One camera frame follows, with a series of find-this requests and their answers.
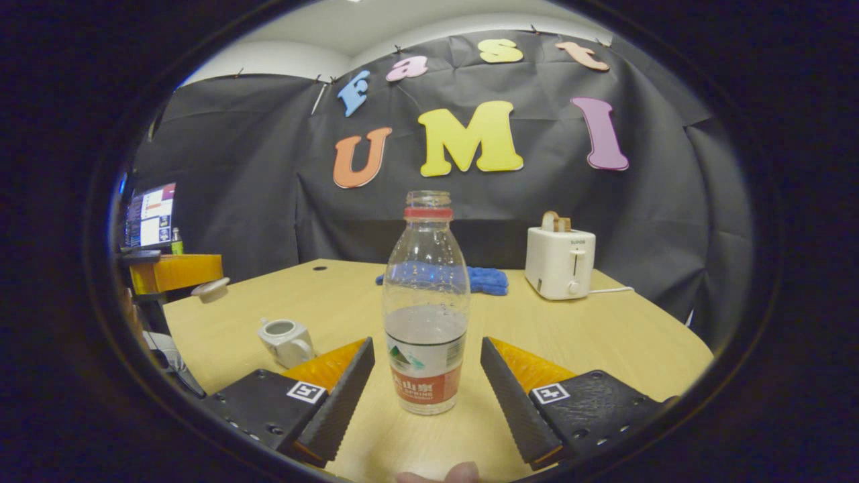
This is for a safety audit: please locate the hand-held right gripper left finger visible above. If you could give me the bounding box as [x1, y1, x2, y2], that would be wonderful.
[201, 337, 376, 468]

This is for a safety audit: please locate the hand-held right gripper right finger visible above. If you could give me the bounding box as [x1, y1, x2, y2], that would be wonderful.
[480, 337, 678, 470]

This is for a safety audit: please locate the white teacup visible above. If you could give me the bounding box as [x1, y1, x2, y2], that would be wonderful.
[258, 318, 316, 369]

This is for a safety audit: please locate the clear plastic water bottle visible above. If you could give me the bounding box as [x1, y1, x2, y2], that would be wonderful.
[381, 191, 472, 416]

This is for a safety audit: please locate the computer monitor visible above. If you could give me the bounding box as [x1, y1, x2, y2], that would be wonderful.
[124, 182, 176, 250]

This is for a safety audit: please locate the person's grey clothing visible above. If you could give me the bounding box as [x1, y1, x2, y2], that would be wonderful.
[144, 332, 205, 396]

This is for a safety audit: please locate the black backdrop cloth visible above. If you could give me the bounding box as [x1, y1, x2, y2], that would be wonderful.
[131, 30, 756, 350]

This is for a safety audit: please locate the blue towel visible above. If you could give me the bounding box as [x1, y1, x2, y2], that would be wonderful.
[374, 263, 509, 297]

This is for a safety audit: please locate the white toaster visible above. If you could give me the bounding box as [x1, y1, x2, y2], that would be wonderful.
[525, 226, 597, 301]

